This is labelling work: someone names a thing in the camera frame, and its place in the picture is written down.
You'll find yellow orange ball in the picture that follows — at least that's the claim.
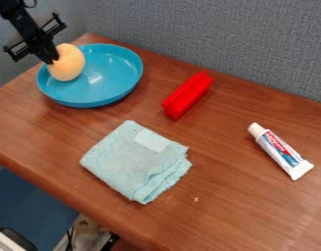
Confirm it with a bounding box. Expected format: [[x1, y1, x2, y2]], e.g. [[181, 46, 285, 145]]
[[47, 43, 86, 81]]

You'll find beige bag under table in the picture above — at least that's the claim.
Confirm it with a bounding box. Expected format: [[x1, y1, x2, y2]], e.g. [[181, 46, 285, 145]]
[[52, 214, 120, 251]]

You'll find blue plate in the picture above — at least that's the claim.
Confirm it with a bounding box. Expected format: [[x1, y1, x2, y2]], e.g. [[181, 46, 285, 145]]
[[36, 43, 143, 108]]

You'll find white object bottom left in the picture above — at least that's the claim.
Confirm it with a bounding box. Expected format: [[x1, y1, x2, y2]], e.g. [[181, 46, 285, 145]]
[[0, 232, 25, 251]]

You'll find light blue folded cloth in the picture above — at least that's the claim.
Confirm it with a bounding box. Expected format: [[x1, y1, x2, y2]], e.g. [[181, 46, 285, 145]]
[[80, 121, 191, 205]]

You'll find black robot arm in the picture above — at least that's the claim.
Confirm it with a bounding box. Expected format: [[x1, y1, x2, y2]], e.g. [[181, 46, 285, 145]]
[[0, 0, 67, 65]]

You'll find red plastic block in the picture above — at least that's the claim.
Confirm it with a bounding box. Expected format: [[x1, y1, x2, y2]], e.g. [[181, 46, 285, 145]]
[[161, 72, 214, 120]]

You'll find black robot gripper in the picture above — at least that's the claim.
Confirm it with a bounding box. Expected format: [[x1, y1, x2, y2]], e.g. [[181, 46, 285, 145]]
[[1, 6, 67, 65]]

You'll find white toothpaste tube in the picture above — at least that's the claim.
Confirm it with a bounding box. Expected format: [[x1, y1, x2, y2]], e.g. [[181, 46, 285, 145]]
[[248, 123, 315, 180]]

